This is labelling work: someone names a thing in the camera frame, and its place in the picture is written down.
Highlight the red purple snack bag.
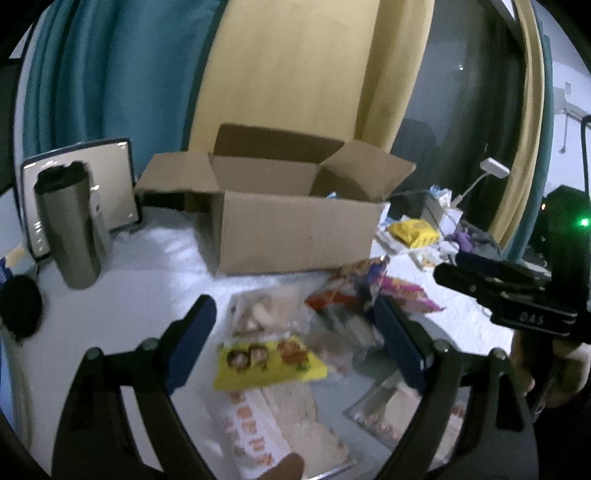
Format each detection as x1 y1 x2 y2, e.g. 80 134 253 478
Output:
304 256 445 314

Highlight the brown cardboard box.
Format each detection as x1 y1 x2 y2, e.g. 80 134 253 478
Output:
135 123 416 275

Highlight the tablet with dark frame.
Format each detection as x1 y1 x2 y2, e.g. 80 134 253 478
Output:
18 138 141 260

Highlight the black round object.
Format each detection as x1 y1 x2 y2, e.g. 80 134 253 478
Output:
1 275 43 343

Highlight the steel travel mug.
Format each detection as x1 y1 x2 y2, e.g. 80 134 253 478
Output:
34 161 111 290

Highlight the white desk lamp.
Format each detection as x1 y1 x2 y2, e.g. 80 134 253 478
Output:
451 157 510 208

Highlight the clear packet with orange print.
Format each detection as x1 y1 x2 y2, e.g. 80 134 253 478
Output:
344 371 470 470

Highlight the clear cookie snack bag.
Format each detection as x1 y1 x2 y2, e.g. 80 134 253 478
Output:
228 284 314 338

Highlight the purple cloth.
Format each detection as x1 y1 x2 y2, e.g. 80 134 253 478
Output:
445 230 475 253

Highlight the yellow snack bag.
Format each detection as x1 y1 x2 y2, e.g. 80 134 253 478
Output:
213 336 329 391

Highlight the teal curtain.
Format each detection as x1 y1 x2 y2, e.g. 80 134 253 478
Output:
20 1 226 174

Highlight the yellow package on clutter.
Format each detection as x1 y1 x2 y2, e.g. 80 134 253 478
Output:
387 219 441 249

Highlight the white orange snack packet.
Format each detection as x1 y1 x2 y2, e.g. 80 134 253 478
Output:
209 382 353 479

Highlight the yellow curtain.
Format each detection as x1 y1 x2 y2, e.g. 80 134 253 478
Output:
188 1 435 151

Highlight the person's right hand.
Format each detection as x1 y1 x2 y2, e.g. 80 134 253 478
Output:
510 331 590 412

